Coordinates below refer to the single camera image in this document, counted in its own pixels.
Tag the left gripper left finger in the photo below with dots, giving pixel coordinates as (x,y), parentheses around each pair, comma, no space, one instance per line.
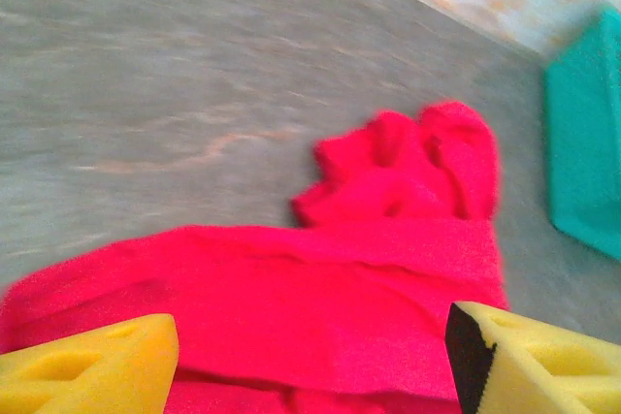
(97,370)

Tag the red t-shirt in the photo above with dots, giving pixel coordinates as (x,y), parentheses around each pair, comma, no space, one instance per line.
(315,297)

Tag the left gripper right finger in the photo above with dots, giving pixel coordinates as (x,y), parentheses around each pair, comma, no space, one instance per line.
(543,370)

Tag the teal plastic mesh basket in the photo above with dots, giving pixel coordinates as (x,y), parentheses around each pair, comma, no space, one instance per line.
(587,142)

